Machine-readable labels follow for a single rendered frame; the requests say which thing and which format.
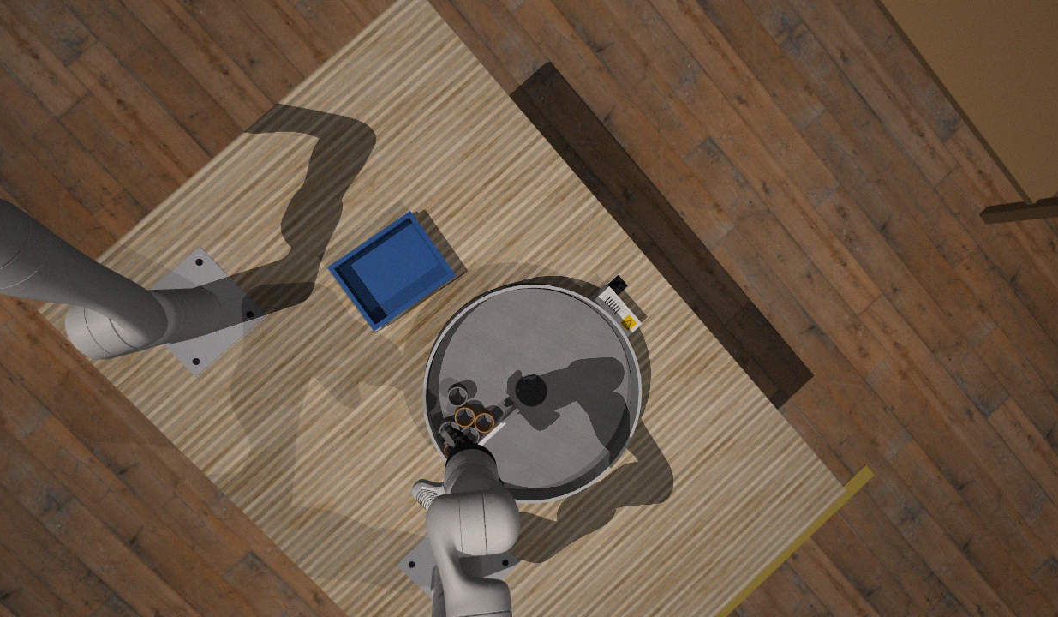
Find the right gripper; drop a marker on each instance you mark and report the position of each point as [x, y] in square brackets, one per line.
[456, 439]

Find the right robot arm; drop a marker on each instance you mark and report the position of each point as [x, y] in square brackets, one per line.
[463, 523]

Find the blue open crate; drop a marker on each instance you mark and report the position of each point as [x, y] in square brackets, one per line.
[391, 271]

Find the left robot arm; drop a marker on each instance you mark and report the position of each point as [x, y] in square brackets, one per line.
[36, 264]

